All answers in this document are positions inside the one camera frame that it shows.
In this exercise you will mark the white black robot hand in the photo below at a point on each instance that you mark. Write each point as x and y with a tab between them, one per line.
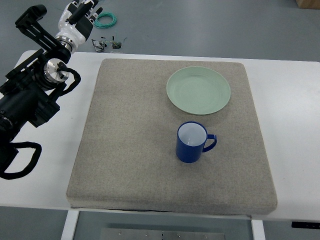
77	21

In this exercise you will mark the blue mug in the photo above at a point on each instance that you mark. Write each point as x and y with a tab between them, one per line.
192	139

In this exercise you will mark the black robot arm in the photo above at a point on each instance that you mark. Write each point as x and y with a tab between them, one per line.
33	87

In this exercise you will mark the light green plate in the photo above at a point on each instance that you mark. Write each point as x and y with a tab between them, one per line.
198	90

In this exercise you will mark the grey fabric mat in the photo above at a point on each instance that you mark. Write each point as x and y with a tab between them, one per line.
127	155

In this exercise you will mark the cardboard box corner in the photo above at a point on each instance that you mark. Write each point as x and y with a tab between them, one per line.
308	4

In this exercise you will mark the black table control panel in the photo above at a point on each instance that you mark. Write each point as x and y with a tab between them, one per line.
305	225

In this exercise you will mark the white table leg frame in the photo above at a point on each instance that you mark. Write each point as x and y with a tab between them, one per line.
70	225

